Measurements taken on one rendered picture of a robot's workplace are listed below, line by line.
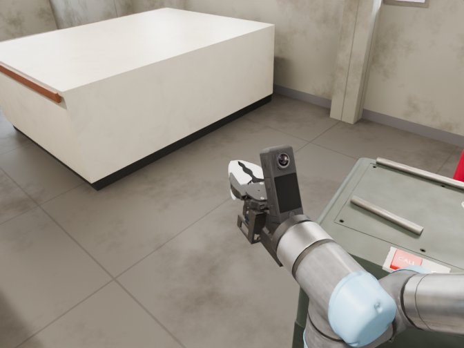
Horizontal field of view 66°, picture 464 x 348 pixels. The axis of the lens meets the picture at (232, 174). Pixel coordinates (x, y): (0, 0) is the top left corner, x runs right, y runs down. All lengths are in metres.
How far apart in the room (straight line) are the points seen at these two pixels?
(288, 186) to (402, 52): 3.75
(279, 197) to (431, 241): 0.61
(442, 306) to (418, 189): 0.75
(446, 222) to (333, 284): 0.72
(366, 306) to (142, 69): 3.08
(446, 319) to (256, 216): 0.27
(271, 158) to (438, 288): 0.26
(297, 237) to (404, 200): 0.71
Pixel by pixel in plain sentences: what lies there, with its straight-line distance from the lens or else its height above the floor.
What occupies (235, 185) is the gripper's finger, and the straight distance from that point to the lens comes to 0.58.
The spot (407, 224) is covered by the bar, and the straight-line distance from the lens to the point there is 1.06.
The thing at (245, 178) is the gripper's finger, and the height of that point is 1.59.
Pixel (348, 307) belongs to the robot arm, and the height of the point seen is 1.59.
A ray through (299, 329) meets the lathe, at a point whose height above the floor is 0.84.
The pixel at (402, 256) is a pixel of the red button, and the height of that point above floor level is 1.27.
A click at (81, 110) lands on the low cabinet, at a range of 3.14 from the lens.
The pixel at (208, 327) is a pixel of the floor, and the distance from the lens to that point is 2.30.
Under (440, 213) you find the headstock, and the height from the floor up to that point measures 1.26.
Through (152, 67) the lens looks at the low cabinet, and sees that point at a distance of 3.42.
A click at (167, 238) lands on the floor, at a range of 2.82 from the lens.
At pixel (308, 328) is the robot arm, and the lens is 0.53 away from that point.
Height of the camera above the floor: 1.94
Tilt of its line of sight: 35 degrees down
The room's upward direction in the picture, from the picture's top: 3 degrees counter-clockwise
